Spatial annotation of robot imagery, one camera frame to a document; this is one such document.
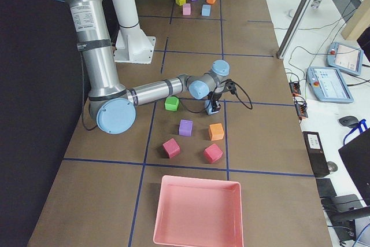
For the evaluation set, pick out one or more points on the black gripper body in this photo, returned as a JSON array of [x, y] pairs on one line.
[[213, 98]]

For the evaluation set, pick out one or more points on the light blue foam block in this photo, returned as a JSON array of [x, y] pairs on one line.
[[206, 9], [212, 106]]

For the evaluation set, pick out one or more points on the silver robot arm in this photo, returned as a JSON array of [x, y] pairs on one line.
[[108, 31]]

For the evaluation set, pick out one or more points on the orange foam block right side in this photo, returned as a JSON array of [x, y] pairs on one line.
[[216, 131]]

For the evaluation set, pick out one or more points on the purple foam block right side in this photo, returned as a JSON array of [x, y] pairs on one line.
[[185, 127]]

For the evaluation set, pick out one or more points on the green foam block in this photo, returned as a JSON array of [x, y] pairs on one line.
[[172, 103]]

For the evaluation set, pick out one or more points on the red foam block near tray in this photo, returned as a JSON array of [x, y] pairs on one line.
[[213, 153]]

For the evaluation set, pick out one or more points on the red foam block inner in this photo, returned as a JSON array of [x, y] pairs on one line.
[[171, 148]]

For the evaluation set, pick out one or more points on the pink foam block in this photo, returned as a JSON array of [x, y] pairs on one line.
[[186, 9]]

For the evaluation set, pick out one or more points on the near teach pendant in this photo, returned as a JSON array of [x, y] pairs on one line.
[[328, 85]]

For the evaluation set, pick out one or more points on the teach pendant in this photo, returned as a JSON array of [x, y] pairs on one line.
[[328, 85], [346, 58]]

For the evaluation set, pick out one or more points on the pink plastic tray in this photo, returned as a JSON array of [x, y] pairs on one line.
[[199, 212]]

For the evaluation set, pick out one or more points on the black box with label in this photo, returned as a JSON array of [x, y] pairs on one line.
[[316, 155]]

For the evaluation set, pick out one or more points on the black computer mouse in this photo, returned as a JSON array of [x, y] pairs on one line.
[[348, 121]]

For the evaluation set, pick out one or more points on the far teach pendant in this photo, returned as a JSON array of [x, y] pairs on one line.
[[346, 58]]

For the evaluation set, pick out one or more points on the aluminium frame post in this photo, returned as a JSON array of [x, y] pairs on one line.
[[293, 28]]

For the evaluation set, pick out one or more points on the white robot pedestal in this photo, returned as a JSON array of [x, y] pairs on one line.
[[132, 44]]

